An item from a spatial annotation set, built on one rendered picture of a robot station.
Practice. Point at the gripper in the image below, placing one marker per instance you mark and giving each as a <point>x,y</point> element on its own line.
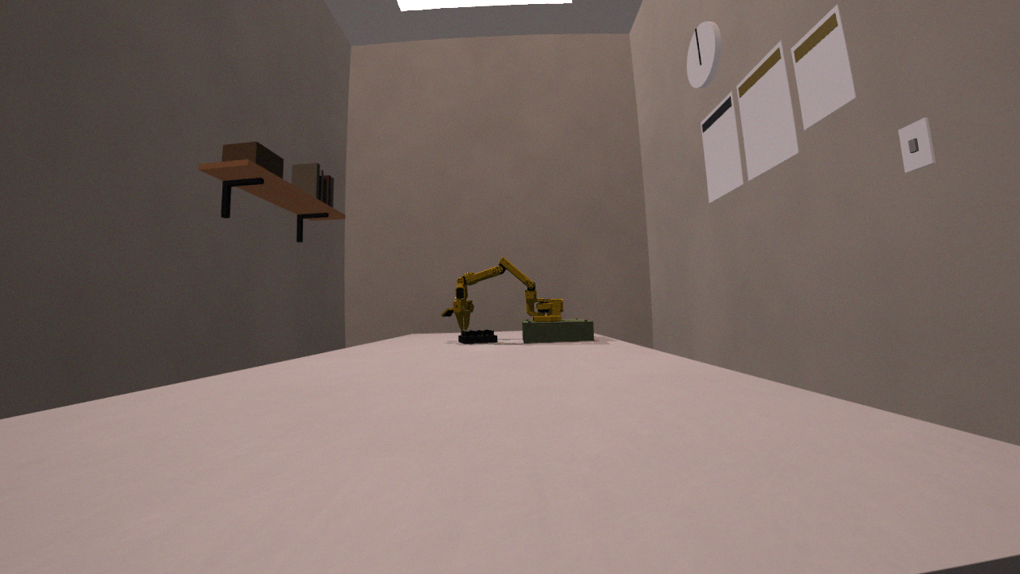
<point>459,308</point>

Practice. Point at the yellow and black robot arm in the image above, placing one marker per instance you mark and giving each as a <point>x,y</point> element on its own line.
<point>551,306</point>

